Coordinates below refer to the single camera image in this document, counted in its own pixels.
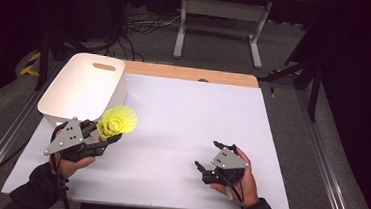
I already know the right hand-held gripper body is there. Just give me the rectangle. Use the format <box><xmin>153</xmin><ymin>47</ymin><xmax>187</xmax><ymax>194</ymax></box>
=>
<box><xmin>201</xmin><ymin>145</ymin><xmax>252</xmax><ymax>189</ymax></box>

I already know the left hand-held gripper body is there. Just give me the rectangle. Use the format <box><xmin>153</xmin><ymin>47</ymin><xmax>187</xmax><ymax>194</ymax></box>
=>
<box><xmin>42</xmin><ymin>115</ymin><xmax>110</xmax><ymax>165</ymax></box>

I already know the white plastic storage bin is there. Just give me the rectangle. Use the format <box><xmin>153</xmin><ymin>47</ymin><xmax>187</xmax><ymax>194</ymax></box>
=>
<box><xmin>35</xmin><ymin>49</ymin><xmax>131</xmax><ymax>135</ymax></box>

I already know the person's left hand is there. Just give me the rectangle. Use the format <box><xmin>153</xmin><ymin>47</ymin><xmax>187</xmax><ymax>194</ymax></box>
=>
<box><xmin>48</xmin><ymin>128</ymin><xmax>99</xmax><ymax>182</ymax></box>

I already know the person's right hand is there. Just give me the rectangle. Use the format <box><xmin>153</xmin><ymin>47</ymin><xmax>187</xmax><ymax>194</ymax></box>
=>
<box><xmin>209</xmin><ymin>145</ymin><xmax>264</xmax><ymax>209</ymax></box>

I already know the white table mat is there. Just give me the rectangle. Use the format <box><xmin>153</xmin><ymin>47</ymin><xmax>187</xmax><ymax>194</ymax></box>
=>
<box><xmin>0</xmin><ymin>64</ymin><xmax>301</xmax><ymax>209</ymax></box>

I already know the yellow black floor tape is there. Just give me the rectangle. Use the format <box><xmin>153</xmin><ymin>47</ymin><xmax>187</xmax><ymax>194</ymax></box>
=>
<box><xmin>266</xmin><ymin>67</ymin><xmax>304</xmax><ymax>102</ymax></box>
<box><xmin>19</xmin><ymin>50</ymin><xmax>42</xmax><ymax>78</ymax></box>

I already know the black tripod stand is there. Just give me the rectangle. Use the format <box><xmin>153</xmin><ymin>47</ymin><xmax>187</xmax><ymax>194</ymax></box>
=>
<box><xmin>33</xmin><ymin>0</ymin><xmax>122</xmax><ymax>97</ymax></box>
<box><xmin>255</xmin><ymin>0</ymin><xmax>331</xmax><ymax>123</ymax></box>

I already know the black curtain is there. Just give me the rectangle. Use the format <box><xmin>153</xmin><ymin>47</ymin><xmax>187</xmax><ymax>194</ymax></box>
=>
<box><xmin>309</xmin><ymin>0</ymin><xmax>371</xmax><ymax>209</ymax></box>

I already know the right hand-held gripper cable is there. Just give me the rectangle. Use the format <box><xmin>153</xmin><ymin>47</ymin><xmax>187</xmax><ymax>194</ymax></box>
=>
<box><xmin>214</xmin><ymin>171</ymin><xmax>250</xmax><ymax>209</ymax></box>

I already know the hand-held gripper cable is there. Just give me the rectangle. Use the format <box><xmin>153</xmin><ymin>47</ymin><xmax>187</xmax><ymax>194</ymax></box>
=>
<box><xmin>214</xmin><ymin>171</ymin><xmax>250</xmax><ymax>209</ymax></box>
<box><xmin>46</xmin><ymin>152</ymin><xmax>81</xmax><ymax>209</ymax></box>

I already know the left hand-held gripper cable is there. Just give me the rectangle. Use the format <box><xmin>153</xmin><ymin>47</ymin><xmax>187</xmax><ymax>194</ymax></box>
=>
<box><xmin>46</xmin><ymin>152</ymin><xmax>81</xmax><ymax>209</ymax></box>

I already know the metal floor rail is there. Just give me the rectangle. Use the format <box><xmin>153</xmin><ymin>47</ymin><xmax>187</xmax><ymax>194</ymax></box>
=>
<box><xmin>0</xmin><ymin>57</ymin><xmax>64</xmax><ymax>205</ymax></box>
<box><xmin>285</xmin><ymin>89</ymin><xmax>368</xmax><ymax>209</ymax></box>

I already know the bundle of floor cables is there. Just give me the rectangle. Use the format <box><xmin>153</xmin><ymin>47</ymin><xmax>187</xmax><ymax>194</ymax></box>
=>
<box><xmin>103</xmin><ymin>7</ymin><xmax>183</xmax><ymax>65</ymax></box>

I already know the grey metal table frame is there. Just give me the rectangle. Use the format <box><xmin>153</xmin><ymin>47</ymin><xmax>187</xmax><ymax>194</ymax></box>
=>
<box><xmin>172</xmin><ymin>0</ymin><xmax>274</xmax><ymax>71</ymax></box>

